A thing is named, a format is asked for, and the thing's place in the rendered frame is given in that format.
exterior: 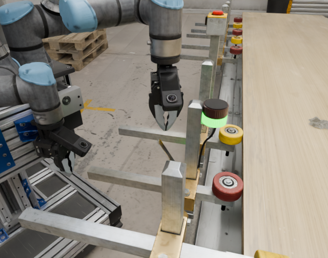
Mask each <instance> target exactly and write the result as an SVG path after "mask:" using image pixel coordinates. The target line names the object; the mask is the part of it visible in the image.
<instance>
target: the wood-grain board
mask: <svg viewBox="0 0 328 258"><path fill-rule="evenodd" d="M242 38H243V39H242V48H243V49H242V130H243V136H242V181H243V191H242V224H241V255H246V256H250V257H254V254H255V252H256V250H263V251H268V252H272V253H277V254H282V255H286V256H289V257H290V258H328V129H325V128H323V129H320V128H318V127H313V126H311V125H309V123H310V121H309V119H312V118H314V117H316V116H317V117H318V118H319V119H320V120H327V121H328V19H327V18H326V17H324V16H323V15H306V14H282V13H258V12H242Z"/></svg>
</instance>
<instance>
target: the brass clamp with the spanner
mask: <svg viewBox="0 0 328 258"><path fill-rule="evenodd" d="M201 176H202V173H200V169H199V168H198V169H197V175H196V180H194V179H188V178H186V186H185V188H187V189H189V192H190V195H189V196H187V197H184V210H189V211H193V210H194V205H195V199H196V191H197V185H198V184H199V178H201Z"/></svg>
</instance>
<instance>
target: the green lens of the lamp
mask: <svg viewBox="0 0 328 258"><path fill-rule="evenodd" d="M202 122H203V124H204V125H206V126H209V127H214V128H218V127H223V126H225V125H226V122H227V116H226V117H225V118H223V119H210V118H208V117H206V116H205V115H204V114H203V113H202Z"/></svg>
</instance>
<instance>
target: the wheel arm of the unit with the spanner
mask: <svg viewBox="0 0 328 258"><path fill-rule="evenodd" d="M87 174H88V178H89V179H91V180H96V181H102V182H107V183H112V184H117V185H123V186H128V187H134V188H139V189H144V190H149V191H154V192H159V193H161V178H157V177H151V176H145V175H140V174H134V173H129V172H125V171H119V170H114V169H108V168H102V167H97V166H91V167H90V169H89V170H88V171H87ZM196 200H200V201H206V202H211V203H215V204H219V205H224V206H229V207H233V204H234V202H226V201H223V200H220V199H218V198H217V197H216V196H215V195H214V194H213V192H212V188H211V187H207V186H202V185H197V191H196Z"/></svg>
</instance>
